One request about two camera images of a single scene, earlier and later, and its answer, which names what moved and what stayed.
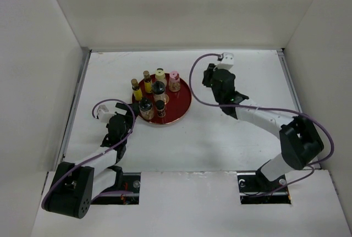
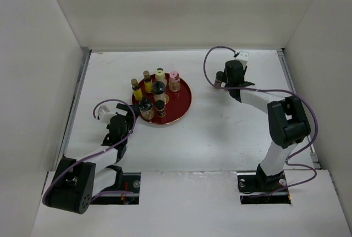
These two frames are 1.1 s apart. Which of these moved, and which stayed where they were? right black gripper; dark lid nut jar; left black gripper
Moved: right black gripper
Stayed: dark lid nut jar; left black gripper
